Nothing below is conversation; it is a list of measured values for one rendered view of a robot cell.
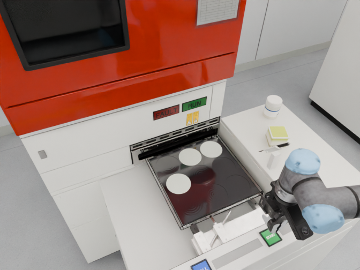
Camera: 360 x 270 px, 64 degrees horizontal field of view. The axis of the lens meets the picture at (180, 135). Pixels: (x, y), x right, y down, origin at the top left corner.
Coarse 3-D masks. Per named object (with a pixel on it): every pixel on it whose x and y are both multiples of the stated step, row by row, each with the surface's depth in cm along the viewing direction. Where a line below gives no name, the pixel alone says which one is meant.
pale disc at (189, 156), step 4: (188, 148) 133; (192, 148) 133; (184, 152) 131; (188, 152) 131; (192, 152) 131; (196, 152) 131; (180, 156) 129; (184, 156) 129; (188, 156) 129; (192, 156) 129; (196, 156) 129; (200, 156) 129; (180, 160) 128; (184, 160) 128; (188, 160) 128; (192, 160) 128; (196, 160) 128; (200, 160) 128; (188, 164) 126; (192, 164) 126
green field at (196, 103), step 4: (196, 100) 123; (200, 100) 124; (204, 100) 125; (184, 104) 121; (188, 104) 122; (192, 104) 123; (196, 104) 124; (200, 104) 126; (204, 104) 127; (184, 108) 123; (188, 108) 124; (192, 108) 125
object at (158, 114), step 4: (168, 108) 118; (172, 108) 120; (176, 108) 121; (156, 112) 117; (160, 112) 118; (164, 112) 119; (168, 112) 120; (172, 112) 121; (176, 112) 122; (156, 116) 119; (160, 116) 120; (164, 116) 121
